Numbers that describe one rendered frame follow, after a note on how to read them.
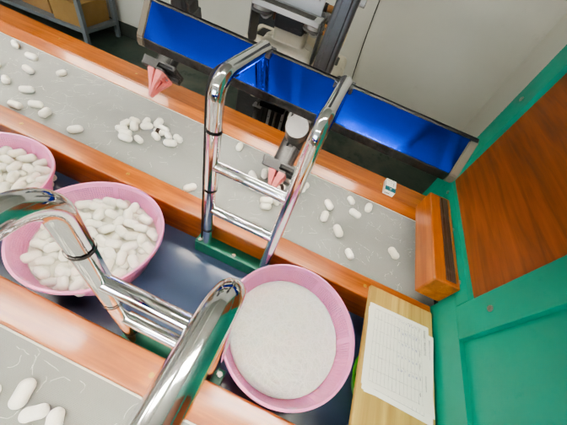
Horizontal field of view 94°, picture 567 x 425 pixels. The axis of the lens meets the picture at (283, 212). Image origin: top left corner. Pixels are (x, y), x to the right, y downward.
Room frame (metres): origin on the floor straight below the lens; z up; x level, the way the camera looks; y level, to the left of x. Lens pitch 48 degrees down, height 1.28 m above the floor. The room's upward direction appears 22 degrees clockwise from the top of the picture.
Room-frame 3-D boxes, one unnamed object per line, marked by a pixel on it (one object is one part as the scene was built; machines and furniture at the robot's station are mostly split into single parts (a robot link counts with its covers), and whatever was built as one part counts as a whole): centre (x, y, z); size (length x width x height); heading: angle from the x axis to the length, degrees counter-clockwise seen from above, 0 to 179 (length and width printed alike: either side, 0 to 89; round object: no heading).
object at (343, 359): (0.19, -0.10, 0.72); 0.27 x 0.27 x 0.10
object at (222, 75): (0.40, 0.07, 0.90); 0.20 x 0.19 x 0.45; 86
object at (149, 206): (0.22, 0.34, 0.72); 0.27 x 0.27 x 0.10
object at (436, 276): (0.51, -0.39, 0.83); 0.30 x 0.06 x 0.07; 176
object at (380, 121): (0.48, 0.06, 1.08); 0.62 x 0.08 x 0.07; 86
